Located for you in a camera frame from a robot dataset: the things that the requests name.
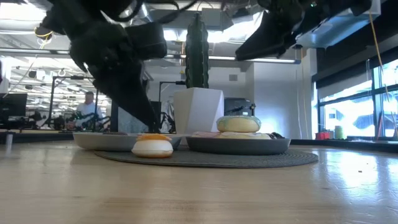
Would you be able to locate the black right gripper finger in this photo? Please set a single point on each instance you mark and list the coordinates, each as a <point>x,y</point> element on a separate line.
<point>264,43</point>

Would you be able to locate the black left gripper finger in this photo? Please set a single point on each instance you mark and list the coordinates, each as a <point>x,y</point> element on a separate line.
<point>130,96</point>
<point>144,87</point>

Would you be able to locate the light grey plate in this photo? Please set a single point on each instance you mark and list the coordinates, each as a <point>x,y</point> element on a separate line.
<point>105,141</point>

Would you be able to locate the orange frosted donut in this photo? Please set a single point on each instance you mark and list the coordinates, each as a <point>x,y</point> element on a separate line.
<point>152,147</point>

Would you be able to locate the green blue frosted donut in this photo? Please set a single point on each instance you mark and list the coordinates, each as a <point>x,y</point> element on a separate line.
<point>238,124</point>

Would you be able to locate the dark grey plate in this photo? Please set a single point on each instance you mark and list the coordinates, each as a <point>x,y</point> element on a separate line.
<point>239,146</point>

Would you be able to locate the small black background robot arm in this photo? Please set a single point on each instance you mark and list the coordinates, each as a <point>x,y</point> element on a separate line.
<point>168,123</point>

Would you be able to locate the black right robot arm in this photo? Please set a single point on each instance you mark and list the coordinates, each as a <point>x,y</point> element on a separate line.
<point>335,7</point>

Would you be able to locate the long ceiling light bar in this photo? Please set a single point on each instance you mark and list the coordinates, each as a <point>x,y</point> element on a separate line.
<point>264,59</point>

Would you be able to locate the grey felt divider panel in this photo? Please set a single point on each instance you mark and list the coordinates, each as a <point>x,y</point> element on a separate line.
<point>132,121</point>

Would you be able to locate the person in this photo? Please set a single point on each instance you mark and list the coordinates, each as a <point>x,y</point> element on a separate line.
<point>87,109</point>

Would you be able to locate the white faceted plant pot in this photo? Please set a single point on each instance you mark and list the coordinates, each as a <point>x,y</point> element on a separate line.
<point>199,109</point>

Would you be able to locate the tall green cactus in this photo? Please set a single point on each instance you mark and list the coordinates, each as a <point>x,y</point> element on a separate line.
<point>196,53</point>

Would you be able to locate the black yellow ceiling reel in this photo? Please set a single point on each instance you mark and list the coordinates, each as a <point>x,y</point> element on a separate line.
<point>43,32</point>

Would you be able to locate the black machine cabinet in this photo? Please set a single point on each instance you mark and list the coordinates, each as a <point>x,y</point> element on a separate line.
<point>239,107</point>

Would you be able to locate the small black object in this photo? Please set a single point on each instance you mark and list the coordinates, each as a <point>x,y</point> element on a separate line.
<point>277,135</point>

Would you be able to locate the black computer monitor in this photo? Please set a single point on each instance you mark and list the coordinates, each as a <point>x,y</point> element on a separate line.
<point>12,105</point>

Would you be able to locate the round grey woven placemat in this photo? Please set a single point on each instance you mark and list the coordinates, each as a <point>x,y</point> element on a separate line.
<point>224,160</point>

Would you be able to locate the red box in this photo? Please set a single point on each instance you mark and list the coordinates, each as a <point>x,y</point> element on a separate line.
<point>324,135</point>

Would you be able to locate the green bottle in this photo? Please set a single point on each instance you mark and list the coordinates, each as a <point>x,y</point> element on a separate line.
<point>338,132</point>

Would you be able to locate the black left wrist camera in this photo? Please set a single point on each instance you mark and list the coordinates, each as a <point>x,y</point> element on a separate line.
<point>147,40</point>

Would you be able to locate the black metal frame stand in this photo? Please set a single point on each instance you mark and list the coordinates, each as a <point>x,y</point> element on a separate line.
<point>51,99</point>

